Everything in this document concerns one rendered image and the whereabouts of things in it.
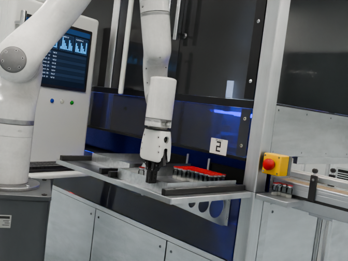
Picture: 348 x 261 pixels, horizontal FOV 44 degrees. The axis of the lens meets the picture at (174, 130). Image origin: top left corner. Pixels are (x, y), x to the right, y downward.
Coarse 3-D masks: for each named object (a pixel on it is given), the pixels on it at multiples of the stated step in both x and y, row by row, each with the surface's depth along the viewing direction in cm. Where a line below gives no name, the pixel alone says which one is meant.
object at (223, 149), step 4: (212, 140) 172; (216, 140) 170; (220, 140) 169; (224, 140) 167; (212, 144) 172; (216, 144) 170; (224, 144) 167; (212, 148) 172; (220, 148) 169; (224, 148) 167; (212, 152) 171; (216, 152) 170; (220, 152) 169; (224, 152) 167
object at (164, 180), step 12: (120, 168) 152; (132, 168) 157; (144, 168) 161; (168, 168) 170; (132, 180) 147; (144, 180) 143; (156, 180) 138; (168, 180) 160; (180, 180) 163; (228, 180) 156
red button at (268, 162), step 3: (267, 159) 149; (270, 159) 149; (264, 162) 150; (267, 162) 149; (270, 162) 148; (273, 162) 149; (264, 165) 150; (267, 165) 149; (270, 165) 148; (273, 165) 149; (264, 168) 150; (267, 168) 149; (270, 168) 149
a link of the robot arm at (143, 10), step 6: (144, 0) 130; (150, 0) 130; (156, 0) 130; (162, 0) 130; (168, 0) 133; (144, 6) 131; (150, 6) 130; (156, 6) 130; (162, 6) 130; (168, 6) 133
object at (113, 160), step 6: (96, 156) 183; (102, 156) 180; (108, 156) 191; (114, 156) 194; (120, 156) 196; (126, 156) 198; (132, 156) 201; (138, 156) 203; (96, 162) 183; (102, 162) 180; (108, 162) 177; (114, 162) 174; (120, 162) 171; (126, 162) 194; (132, 162) 196; (138, 162) 198
